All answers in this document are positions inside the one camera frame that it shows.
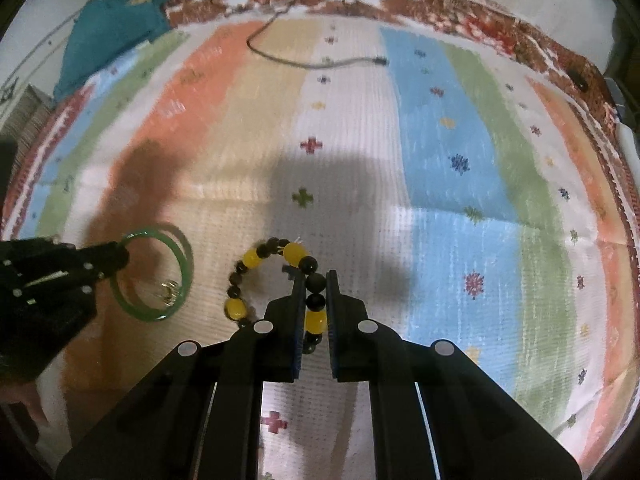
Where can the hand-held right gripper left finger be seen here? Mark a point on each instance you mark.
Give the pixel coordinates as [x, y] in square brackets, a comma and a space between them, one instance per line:
[298, 320]

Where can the striped pastel mat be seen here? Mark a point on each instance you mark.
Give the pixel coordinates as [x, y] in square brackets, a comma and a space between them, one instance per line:
[350, 160]

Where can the person's left hand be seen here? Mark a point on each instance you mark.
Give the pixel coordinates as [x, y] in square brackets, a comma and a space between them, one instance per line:
[27, 400]

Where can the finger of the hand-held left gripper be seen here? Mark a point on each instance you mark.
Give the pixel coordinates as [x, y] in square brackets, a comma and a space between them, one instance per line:
[102, 271]
[100, 252]

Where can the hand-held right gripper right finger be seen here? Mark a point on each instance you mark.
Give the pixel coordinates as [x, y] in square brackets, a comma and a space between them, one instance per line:
[334, 320]

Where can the teal pillow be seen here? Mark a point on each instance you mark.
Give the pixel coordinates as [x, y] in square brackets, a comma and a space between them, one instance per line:
[112, 20]

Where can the green jade bangle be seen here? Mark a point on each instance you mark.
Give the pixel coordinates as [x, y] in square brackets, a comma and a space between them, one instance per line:
[186, 260]

